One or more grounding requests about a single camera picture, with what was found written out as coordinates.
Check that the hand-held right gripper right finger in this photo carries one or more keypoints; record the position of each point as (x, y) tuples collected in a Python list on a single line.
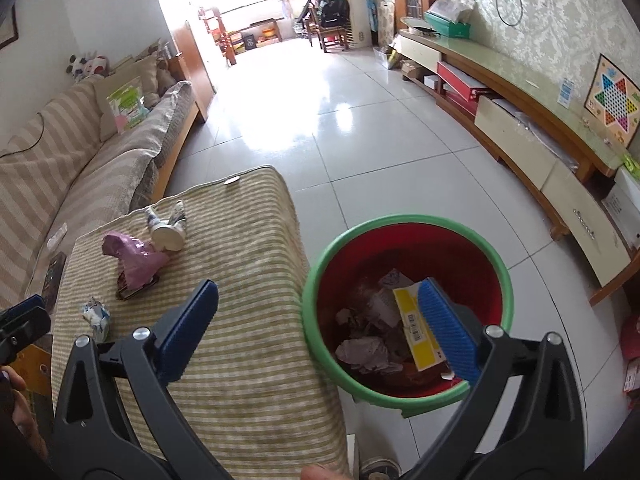
[(447, 330)]

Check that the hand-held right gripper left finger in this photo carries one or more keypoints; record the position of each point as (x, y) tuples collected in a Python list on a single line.
[(187, 330)]

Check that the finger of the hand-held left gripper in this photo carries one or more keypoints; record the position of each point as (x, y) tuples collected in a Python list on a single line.
[(27, 322)]

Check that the yellow packet box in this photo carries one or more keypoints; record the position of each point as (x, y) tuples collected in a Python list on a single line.
[(417, 340)]

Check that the red bin with green rim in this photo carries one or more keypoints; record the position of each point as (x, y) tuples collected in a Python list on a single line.
[(400, 245)]

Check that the person's left hand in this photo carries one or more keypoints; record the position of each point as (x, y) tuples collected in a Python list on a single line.
[(22, 415)]

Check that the person's right hand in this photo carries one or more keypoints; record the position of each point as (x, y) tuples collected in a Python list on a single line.
[(321, 473)]

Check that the dark book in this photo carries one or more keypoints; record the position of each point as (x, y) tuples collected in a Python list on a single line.
[(54, 280)]

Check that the dark flat box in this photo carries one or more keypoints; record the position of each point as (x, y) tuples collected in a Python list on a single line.
[(137, 291)]

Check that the crumpled blue white wrapper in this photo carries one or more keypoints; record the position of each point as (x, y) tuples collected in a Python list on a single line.
[(97, 317)]

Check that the striped table cloth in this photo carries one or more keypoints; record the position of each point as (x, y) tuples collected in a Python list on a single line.
[(240, 260)]

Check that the white remote control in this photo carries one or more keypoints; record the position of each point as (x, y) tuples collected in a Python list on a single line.
[(57, 239)]

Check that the pink plastic bag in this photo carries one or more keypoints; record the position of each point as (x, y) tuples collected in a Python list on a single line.
[(135, 255)]

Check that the white squeeze tube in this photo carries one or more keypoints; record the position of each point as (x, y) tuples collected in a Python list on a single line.
[(167, 237)]

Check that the small grey tube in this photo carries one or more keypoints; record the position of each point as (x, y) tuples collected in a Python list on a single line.
[(152, 216)]

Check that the person's shoe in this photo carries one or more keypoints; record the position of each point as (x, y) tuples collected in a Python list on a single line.
[(380, 469)]

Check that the striped beige sofa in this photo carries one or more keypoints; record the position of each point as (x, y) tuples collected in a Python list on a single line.
[(75, 160)]

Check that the wooden TV cabinet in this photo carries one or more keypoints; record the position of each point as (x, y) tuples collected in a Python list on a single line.
[(510, 127)]

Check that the white cardboard box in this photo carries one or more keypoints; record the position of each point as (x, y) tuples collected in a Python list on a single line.
[(625, 205)]

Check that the green snack bag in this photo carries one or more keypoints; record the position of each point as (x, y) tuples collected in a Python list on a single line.
[(127, 105)]

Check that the red flat box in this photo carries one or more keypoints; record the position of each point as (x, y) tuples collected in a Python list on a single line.
[(460, 80)]

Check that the brown plush toy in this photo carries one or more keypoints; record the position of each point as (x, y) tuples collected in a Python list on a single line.
[(165, 77)]

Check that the wooden sideboard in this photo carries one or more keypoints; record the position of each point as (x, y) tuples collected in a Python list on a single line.
[(195, 70)]

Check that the beige cushion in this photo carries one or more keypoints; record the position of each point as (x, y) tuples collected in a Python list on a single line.
[(147, 72)]

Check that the brown cardboard box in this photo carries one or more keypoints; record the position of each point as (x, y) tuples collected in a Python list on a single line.
[(413, 70)]

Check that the plush cow toy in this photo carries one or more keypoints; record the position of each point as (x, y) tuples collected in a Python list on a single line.
[(89, 67)]

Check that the small blue white box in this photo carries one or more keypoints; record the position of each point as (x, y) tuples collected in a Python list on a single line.
[(566, 94)]

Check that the checkers game board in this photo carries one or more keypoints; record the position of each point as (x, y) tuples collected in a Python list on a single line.
[(617, 102)]

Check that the wooden dining chairs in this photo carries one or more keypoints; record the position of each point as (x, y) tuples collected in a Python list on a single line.
[(220, 40)]

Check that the framed picture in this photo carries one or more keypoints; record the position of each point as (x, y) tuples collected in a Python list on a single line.
[(7, 30)]

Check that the low wooden table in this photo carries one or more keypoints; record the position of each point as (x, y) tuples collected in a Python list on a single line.
[(260, 40)]

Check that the green box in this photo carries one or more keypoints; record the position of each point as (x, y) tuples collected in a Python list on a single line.
[(452, 27)]

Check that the round metal tray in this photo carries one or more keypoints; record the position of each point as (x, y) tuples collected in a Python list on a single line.
[(420, 27)]

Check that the wooden chair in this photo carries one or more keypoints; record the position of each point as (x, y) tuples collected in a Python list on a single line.
[(332, 40)]

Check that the white plastic bag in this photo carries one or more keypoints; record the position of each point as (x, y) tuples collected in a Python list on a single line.
[(450, 7)]

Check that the black backpack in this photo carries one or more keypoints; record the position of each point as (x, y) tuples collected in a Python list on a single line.
[(334, 12)]

